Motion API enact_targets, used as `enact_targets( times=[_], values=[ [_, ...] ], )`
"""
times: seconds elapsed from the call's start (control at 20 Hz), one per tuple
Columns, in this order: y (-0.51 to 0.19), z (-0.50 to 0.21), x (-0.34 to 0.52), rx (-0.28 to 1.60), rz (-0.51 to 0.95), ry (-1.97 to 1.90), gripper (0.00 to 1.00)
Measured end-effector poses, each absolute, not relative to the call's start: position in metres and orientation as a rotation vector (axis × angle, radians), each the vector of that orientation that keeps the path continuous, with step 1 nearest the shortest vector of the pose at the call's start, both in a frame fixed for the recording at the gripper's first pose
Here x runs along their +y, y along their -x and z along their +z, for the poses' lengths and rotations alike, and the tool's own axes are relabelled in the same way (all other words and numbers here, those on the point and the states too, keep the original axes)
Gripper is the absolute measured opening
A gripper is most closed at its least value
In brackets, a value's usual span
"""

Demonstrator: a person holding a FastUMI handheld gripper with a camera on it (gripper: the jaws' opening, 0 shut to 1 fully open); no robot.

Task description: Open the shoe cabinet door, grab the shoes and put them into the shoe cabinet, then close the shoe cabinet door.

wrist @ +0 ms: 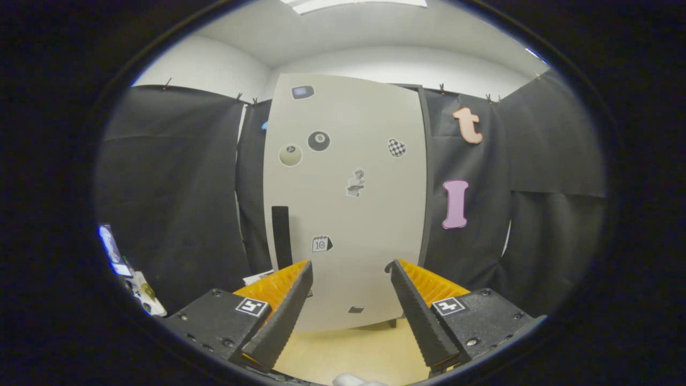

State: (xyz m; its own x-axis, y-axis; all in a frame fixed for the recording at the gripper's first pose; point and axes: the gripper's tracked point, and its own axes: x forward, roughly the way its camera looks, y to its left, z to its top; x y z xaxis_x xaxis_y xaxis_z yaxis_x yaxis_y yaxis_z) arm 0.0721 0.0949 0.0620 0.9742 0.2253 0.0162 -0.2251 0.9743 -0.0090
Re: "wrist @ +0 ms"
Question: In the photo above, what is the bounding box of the white magazine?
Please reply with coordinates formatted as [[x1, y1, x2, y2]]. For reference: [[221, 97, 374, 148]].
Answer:
[[242, 270, 274, 287]]

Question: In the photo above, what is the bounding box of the white object with gold part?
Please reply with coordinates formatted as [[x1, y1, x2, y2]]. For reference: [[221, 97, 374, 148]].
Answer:
[[128, 270, 168, 317]]

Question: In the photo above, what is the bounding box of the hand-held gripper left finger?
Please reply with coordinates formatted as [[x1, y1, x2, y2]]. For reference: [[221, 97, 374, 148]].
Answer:
[[160, 260, 314, 372]]

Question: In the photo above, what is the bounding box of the grey shoe cabinet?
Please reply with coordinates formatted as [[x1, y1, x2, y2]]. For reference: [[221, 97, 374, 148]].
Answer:
[[262, 72, 435, 330]]

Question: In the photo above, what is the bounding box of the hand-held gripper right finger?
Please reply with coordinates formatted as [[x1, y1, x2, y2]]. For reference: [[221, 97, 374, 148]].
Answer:
[[390, 258, 547, 376]]

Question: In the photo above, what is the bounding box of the black backdrop cloth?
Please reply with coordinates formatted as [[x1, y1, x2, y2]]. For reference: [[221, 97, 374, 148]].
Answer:
[[96, 69, 609, 318]]

